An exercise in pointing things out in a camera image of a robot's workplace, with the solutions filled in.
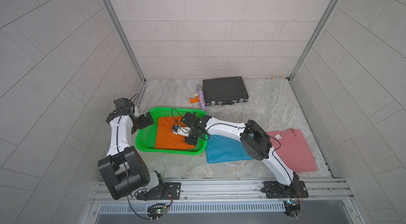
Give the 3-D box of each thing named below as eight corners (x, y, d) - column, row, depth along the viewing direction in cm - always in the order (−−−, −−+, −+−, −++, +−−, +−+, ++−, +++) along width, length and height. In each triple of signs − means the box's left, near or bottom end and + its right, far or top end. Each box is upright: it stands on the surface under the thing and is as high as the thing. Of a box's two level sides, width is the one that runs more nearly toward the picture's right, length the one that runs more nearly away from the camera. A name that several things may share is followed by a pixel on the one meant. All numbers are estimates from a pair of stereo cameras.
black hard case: (202, 106, 103) (202, 101, 99) (203, 80, 119) (203, 75, 114) (247, 106, 104) (249, 101, 99) (242, 80, 119) (244, 75, 114)
